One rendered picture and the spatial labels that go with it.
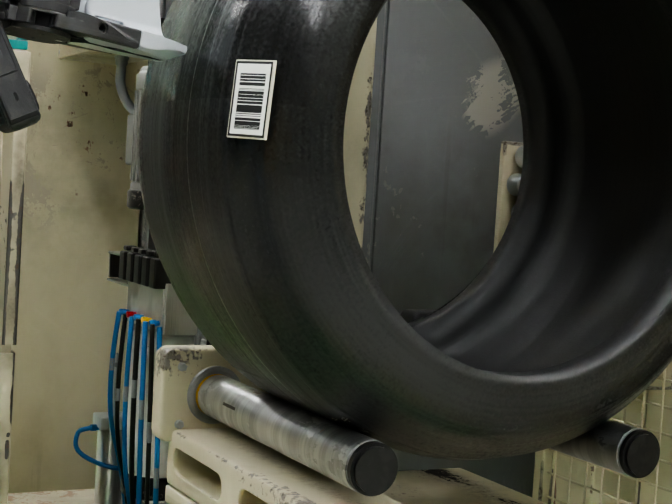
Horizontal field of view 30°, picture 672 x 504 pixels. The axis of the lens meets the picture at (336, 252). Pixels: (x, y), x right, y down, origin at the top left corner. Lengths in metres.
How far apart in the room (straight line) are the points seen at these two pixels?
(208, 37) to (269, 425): 0.36
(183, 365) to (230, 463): 0.16
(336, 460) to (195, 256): 0.21
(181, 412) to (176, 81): 0.40
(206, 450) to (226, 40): 0.43
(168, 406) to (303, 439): 0.26
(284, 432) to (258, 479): 0.05
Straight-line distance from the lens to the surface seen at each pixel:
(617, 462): 1.18
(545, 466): 1.61
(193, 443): 1.27
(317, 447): 1.07
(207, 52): 1.02
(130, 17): 1.01
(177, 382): 1.31
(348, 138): 1.40
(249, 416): 1.19
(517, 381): 1.08
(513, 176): 1.65
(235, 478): 1.17
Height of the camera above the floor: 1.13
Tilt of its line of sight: 3 degrees down
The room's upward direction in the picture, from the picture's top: 4 degrees clockwise
